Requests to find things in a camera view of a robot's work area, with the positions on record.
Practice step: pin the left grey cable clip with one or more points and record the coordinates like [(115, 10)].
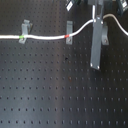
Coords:
[(26, 29)]

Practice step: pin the long grey gripper finger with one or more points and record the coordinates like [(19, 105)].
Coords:
[(96, 39)]

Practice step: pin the black device top left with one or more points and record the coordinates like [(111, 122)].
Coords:
[(70, 3)]

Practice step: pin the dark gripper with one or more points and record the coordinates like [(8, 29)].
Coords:
[(105, 3)]

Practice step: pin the middle grey cable clip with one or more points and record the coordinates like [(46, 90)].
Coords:
[(69, 30)]

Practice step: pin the grey cable clip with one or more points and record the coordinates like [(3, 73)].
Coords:
[(105, 40), (69, 30), (26, 29)]

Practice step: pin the black object top right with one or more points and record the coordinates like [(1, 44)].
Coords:
[(123, 5)]

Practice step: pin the right grey cable clip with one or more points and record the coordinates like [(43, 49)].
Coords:
[(105, 40)]

